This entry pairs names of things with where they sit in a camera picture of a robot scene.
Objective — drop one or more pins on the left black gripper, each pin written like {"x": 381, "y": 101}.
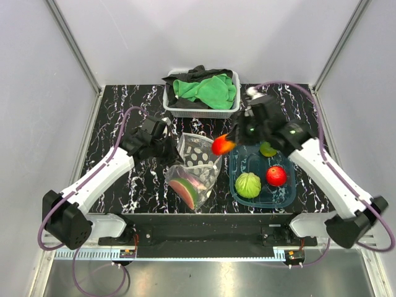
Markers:
{"x": 174, "y": 158}

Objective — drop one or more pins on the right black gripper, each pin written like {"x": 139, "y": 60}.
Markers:
{"x": 240, "y": 137}

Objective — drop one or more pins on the fake green orange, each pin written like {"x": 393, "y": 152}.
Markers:
{"x": 266, "y": 150}

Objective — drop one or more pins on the fake red orange mango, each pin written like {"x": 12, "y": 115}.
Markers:
{"x": 222, "y": 145}

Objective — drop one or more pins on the clear zip top bag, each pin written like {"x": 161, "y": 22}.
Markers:
{"x": 208, "y": 174}

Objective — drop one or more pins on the fake red apple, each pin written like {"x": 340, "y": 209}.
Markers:
{"x": 276, "y": 176}

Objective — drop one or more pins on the fake green cabbage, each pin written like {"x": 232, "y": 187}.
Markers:
{"x": 248, "y": 185}

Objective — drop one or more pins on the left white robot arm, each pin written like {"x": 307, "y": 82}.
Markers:
{"x": 66, "y": 215}

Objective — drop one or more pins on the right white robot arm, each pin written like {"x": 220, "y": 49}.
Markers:
{"x": 356, "y": 211}

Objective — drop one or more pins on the fake watermelon slice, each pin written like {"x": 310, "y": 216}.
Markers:
{"x": 185, "y": 190}

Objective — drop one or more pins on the blue transparent plastic container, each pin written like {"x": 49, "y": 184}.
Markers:
{"x": 248, "y": 159}

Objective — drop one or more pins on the white plastic basket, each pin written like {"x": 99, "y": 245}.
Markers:
{"x": 206, "y": 113}

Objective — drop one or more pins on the green cloth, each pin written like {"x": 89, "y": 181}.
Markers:
{"x": 217, "y": 92}

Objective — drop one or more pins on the black cloth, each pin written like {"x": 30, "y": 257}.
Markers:
{"x": 196, "y": 74}

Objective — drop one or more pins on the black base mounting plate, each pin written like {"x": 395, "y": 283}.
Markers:
{"x": 204, "y": 236}

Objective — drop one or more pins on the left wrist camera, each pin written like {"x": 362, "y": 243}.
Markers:
{"x": 166, "y": 130}

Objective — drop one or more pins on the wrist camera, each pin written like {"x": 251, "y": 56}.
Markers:
{"x": 253, "y": 95}
{"x": 166, "y": 130}

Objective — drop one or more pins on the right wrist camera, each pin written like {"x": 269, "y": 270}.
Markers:
{"x": 253, "y": 95}

